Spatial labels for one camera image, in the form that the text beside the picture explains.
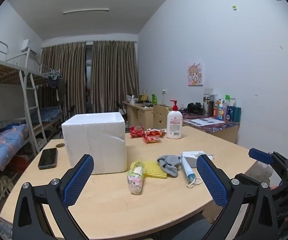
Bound pale slippers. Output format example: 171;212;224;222
0;175;12;198

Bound white air conditioner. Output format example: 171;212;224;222
21;39;38;55

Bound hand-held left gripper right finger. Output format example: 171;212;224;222
196;154;277;240

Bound green cap bottle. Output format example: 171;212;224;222
222;95;230;113

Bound blue hanging garment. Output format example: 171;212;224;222
47;77;60;89

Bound desk with patterned cover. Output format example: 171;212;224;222
181;112;240;144

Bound red bag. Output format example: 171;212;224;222
9;155;30;173

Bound blue face mask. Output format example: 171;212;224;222
181;155;204;188

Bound printed paper sheets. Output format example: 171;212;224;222
184;117;225;127

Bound grey sock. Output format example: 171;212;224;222
157;155;182;178

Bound black tripod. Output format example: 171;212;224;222
116;101;127;120

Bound dark hanging shirt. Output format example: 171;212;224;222
57;80;68;103

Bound wooden smiley face chair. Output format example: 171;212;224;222
153;104;169;130

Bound brown curtain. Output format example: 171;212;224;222
40;41;87;117
90;40;139;113

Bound ceiling tube light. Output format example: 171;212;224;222
64;8;109;15

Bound blue plaid bedding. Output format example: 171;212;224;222
30;106;63;125

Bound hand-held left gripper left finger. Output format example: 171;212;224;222
12;154;94;240

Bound cartoon wall poster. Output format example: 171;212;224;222
188;63;204;86

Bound dark thermos flask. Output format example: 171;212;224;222
203;94;211;115

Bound white foam box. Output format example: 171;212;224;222
62;112;127;175

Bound blue orange quilt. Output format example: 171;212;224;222
0;124;31;172

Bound black smartphone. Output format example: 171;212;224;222
38;148;58;170

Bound black headphones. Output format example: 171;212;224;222
187;102;202;114

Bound teal tumbler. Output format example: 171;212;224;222
232;107;242;122

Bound light wooden desk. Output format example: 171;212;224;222
123;101;172;130

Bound white lotion pump bottle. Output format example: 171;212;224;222
167;100;183;139

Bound white cloth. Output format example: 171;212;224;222
181;151;214;167

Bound yellow foam net sleeve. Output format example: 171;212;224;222
130;160;168;179

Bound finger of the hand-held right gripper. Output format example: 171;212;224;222
271;177;288;200
248;148;288;178

